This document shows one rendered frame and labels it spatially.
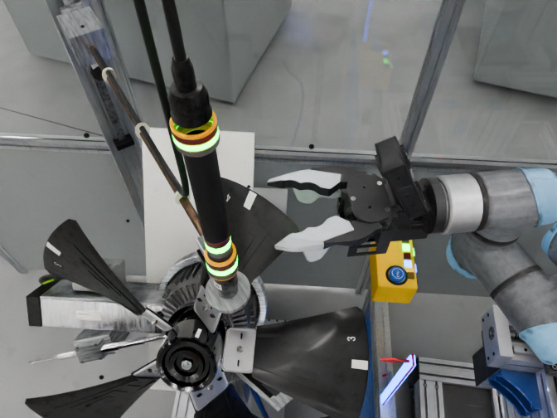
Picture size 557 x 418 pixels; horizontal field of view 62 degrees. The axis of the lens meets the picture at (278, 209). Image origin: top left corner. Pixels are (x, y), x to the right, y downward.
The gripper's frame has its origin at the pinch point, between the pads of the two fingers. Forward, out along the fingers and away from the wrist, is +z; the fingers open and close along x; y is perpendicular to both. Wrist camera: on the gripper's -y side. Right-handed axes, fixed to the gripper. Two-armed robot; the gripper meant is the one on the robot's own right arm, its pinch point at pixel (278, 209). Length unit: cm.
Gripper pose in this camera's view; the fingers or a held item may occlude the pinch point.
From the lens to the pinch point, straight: 55.6
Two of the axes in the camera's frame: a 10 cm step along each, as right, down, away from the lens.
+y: 0.0, 5.8, 8.2
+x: -1.1, -8.1, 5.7
